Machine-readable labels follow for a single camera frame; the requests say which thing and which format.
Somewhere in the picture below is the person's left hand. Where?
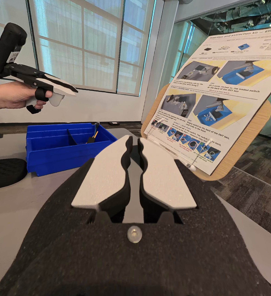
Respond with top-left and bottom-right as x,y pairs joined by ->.
0,81 -> 53,111

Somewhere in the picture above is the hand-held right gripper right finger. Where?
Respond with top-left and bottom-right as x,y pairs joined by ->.
138,138 -> 198,218

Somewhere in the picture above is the printed instruction poster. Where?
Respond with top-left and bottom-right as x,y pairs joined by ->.
144,27 -> 271,176

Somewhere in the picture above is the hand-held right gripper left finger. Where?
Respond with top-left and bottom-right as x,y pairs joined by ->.
71,135 -> 133,218

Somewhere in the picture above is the black textured pad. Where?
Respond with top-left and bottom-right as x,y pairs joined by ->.
0,158 -> 28,191

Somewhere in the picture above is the blue plastic bin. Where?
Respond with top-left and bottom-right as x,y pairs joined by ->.
26,123 -> 118,177

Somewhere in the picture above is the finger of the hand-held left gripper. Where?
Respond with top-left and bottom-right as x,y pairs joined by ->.
43,74 -> 79,94
34,78 -> 77,108

